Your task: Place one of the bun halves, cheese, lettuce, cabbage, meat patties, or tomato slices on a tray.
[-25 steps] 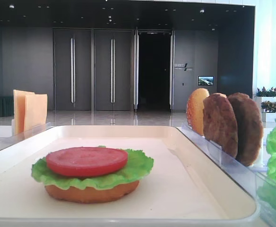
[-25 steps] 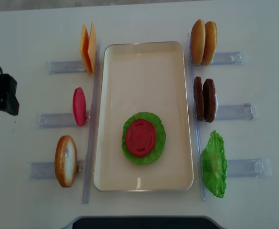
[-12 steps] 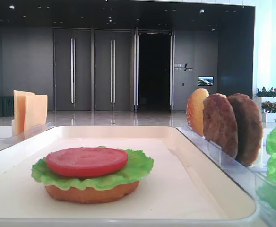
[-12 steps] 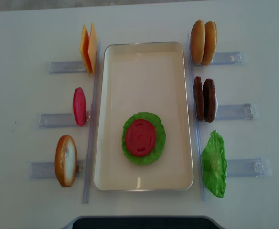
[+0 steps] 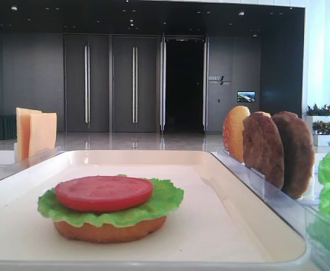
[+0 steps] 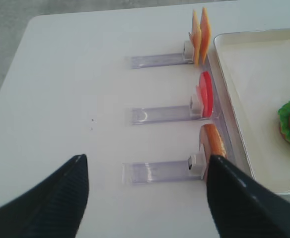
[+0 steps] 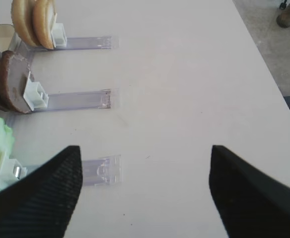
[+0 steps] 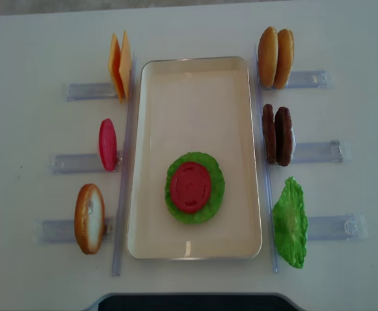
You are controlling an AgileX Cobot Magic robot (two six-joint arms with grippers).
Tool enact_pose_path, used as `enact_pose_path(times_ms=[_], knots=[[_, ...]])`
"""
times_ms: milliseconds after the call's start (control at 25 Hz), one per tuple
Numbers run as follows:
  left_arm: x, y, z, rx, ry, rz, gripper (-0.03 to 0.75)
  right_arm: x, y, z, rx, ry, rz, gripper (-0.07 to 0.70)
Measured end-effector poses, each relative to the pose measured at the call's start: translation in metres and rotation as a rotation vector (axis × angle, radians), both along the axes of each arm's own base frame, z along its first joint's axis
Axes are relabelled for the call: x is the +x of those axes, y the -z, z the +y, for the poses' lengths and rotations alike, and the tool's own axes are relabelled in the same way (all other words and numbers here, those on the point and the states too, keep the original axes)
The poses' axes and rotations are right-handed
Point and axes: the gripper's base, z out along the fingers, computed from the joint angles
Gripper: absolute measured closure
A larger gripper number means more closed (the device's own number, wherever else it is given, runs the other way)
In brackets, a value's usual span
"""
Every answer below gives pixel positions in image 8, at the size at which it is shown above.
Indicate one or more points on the red tomato slice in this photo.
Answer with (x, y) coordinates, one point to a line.
(108, 145)
(190, 187)

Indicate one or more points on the green lettuce leaf on tray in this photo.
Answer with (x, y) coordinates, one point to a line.
(216, 197)

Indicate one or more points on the left brown meat patty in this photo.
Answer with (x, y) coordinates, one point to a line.
(269, 133)

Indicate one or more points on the brown meat patty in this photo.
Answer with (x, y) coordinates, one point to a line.
(284, 136)
(269, 133)

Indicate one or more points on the right brown meat patty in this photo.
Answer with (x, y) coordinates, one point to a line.
(284, 136)

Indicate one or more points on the right yellow cheese slice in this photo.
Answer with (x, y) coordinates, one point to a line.
(125, 65)

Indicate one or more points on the clear holder under patties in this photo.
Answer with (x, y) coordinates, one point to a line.
(334, 151)

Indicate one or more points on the green lettuce leaf in holder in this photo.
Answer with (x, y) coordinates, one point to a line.
(291, 224)

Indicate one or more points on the white bread slice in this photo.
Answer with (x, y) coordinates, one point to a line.
(89, 219)

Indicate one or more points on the left orange cheese slice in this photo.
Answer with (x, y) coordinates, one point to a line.
(114, 66)

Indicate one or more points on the clear holder under tomato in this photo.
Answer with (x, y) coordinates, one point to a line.
(60, 164)

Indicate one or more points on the clear holder under cheese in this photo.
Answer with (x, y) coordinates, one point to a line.
(92, 91)

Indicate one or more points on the clear holder under bread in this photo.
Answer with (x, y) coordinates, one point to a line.
(54, 232)

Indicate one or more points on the clear holder under lettuce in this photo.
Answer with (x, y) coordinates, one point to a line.
(342, 227)

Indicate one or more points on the cream rectangular tray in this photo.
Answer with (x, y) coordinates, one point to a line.
(198, 105)

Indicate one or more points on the left bun half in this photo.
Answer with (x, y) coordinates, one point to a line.
(268, 56)

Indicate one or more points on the bun half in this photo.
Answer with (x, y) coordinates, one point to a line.
(286, 50)
(268, 56)

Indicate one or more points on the clear holder under buns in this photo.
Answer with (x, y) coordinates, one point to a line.
(309, 79)

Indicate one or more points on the right bun half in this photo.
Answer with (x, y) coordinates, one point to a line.
(286, 50)

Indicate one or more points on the black base at bottom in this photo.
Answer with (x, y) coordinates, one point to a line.
(191, 302)

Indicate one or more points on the long clear left rail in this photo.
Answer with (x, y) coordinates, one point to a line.
(118, 248)

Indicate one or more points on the long clear rail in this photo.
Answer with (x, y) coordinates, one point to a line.
(265, 168)
(118, 248)

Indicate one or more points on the long clear right rail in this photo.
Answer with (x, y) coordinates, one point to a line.
(265, 168)

